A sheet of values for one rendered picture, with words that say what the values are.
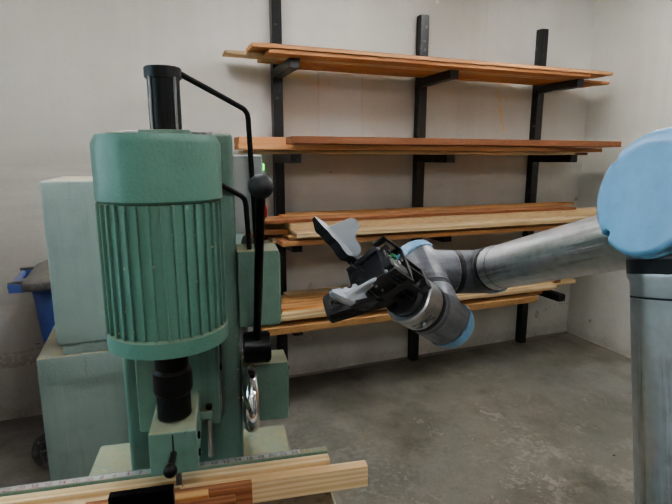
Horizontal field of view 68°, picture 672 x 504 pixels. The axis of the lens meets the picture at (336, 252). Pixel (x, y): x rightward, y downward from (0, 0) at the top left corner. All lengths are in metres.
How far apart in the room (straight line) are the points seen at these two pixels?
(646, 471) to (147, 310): 0.59
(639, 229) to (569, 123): 3.92
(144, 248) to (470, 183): 3.29
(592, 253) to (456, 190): 3.01
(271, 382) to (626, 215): 0.72
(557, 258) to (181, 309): 0.56
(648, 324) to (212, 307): 0.54
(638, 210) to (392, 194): 3.03
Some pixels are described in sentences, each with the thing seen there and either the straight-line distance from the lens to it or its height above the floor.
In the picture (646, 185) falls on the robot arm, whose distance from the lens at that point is 0.51.
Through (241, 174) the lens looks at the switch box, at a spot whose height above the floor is 1.44.
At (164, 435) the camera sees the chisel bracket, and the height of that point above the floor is 1.07.
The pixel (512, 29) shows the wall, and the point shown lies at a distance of 4.10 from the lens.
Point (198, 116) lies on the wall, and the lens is 3.12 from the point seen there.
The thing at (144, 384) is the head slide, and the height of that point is 1.09.
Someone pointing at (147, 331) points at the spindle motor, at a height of 1.24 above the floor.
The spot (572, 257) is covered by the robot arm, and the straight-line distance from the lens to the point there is 0.81.
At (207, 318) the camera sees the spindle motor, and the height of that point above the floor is 1.25.
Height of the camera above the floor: 1.47
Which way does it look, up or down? 11 degrees down
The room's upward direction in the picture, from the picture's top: straight up
